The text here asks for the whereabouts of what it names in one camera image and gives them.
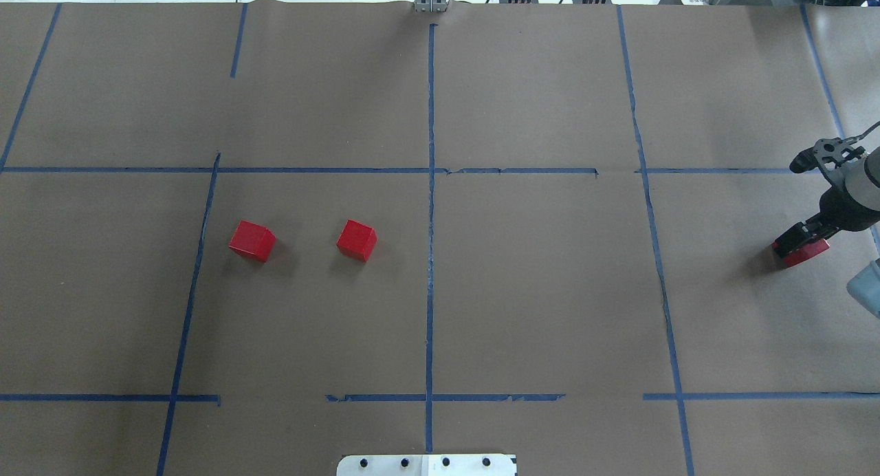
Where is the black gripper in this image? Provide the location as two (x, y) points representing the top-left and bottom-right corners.
(772, 213), (840, 259)

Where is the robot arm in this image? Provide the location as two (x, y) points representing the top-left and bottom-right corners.
(772, 140), (879, 267)

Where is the white metal base plate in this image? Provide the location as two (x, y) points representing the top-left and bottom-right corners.
(335, 453), (518, 475)

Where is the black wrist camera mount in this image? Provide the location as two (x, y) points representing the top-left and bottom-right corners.
(789, 137), (867, 188)

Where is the red block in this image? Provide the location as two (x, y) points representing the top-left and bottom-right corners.
(227, 220), (277, 263)
(782, 239), (830, 268)
(336, 219), (377, 263)

